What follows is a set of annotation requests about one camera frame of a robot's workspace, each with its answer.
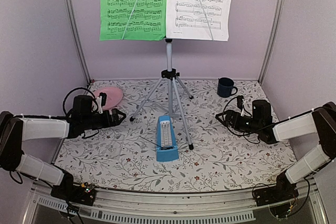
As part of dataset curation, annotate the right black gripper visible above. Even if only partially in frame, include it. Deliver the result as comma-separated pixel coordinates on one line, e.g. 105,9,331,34
216,110,262,134

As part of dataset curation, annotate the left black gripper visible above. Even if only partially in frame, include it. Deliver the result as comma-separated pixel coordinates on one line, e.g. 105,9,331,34
82,108,126,130

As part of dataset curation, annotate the clear metronome front cover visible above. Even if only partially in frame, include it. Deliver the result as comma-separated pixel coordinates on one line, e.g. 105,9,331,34
105,134,124,160

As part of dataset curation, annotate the blue metronome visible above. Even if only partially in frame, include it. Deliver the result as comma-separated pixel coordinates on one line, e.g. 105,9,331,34
156,115,179,162

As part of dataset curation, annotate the light blue music stand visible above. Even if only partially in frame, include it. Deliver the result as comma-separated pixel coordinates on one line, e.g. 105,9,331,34
99,0,236,151

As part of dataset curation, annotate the white sheet music page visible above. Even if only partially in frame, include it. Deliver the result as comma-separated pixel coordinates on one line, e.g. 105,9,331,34
166,0,232,41

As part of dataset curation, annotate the green sheet music page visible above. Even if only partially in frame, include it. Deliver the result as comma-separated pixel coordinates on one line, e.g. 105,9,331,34
100,0,166,41

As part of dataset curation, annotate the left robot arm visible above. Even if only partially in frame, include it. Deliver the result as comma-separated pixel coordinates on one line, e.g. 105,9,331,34
1,93,127,200

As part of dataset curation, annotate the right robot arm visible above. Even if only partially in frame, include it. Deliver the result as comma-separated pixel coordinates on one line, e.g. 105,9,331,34
215,96,335,201

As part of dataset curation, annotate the pink plate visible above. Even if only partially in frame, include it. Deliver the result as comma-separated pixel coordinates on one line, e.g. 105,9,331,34
93,87,123,111

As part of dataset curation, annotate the dark blue mug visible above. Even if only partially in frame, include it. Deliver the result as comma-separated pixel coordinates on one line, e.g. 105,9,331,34
217,77,238,98

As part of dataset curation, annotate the floral patterned table mat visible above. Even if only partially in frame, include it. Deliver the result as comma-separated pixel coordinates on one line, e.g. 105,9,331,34
55,80,296,193

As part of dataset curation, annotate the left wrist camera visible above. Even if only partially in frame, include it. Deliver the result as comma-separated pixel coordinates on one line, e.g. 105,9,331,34
96,92,107,114

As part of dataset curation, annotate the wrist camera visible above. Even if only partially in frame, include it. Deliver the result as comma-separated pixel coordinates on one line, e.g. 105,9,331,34
96,92,107,114
236,95,245,116

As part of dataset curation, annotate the right black cable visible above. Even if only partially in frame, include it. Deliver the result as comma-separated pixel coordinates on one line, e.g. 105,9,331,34
223,95,276,145

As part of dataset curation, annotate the black cable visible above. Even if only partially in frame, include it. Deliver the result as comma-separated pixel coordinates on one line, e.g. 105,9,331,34
223,95,276,145
61,87,98,117

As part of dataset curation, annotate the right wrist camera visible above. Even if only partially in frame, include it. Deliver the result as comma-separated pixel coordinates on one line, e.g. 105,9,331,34
236,95,245,116

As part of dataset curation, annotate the left black cable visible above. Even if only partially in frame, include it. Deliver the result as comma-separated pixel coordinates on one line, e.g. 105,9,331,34
61,87,98,117

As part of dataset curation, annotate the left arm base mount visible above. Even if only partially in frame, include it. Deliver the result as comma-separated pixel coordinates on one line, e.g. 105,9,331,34
50,183,97,206

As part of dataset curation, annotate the metal front rail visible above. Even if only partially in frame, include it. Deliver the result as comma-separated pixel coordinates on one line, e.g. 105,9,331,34
23,179,331,223

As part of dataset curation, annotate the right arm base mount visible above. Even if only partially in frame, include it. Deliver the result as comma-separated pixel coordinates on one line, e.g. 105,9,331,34
252,183,299,220

